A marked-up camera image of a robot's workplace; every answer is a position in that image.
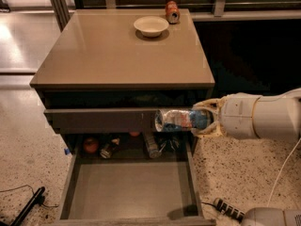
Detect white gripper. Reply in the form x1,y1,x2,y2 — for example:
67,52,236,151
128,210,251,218
191,93,260,139

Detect silver blue redbull can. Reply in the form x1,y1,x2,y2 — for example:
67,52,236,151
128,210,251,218
154,109,214,132

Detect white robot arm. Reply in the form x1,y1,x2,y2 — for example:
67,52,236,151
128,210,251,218
192,89,301,226

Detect grey open lower drawer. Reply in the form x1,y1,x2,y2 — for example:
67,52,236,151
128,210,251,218
55,142,216,226

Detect grey upper drawer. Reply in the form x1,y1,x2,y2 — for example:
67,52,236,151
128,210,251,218
44,107,158,134

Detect orange soda can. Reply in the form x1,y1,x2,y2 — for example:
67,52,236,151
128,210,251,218
166,1,180,24

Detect dark can in drawer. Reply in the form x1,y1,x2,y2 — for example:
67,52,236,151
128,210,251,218
100,137,120,159

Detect grey drawer cabinet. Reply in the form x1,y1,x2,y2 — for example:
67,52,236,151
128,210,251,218
30,9,214,150

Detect small orange fruit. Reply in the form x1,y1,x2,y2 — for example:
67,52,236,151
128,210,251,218
129,132,140,137

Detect black power strip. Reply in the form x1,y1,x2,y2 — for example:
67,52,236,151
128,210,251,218
214,198,245,222

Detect white paper bowl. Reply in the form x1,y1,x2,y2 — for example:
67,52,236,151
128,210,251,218
134,16,169,38

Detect red apple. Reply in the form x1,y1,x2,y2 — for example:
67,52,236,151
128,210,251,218
83,137,99,153

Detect blue tape piece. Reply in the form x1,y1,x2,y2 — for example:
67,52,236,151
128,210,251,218
64,148,71,155

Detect black bar tool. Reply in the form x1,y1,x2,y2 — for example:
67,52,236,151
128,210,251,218
10,186,45,226

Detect white cable with plug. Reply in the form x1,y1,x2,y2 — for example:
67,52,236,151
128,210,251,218
266,137,301,208

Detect thin black cable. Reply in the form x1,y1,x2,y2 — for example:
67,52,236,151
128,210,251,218
0,185,60,210

